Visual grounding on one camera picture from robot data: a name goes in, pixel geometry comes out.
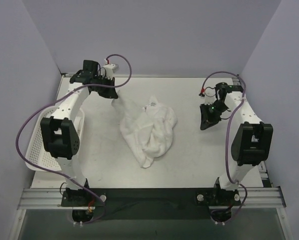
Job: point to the white towel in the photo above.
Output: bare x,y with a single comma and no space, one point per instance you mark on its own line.
147,130

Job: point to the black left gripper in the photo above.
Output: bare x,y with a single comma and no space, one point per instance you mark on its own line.
104,88

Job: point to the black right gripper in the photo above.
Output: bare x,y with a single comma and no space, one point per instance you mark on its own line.
209,117

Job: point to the white perforated plastic basket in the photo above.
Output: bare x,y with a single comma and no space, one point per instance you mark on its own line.
36,153

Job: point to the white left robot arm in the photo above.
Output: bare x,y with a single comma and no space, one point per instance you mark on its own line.
59,134

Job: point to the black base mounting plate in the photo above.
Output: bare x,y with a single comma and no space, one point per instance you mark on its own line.
151,204

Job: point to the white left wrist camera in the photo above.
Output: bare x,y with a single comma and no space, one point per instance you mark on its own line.
110,69

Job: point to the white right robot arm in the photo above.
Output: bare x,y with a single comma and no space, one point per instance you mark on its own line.
225,92

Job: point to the aluminium front rail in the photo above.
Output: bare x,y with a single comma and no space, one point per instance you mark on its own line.
50,199

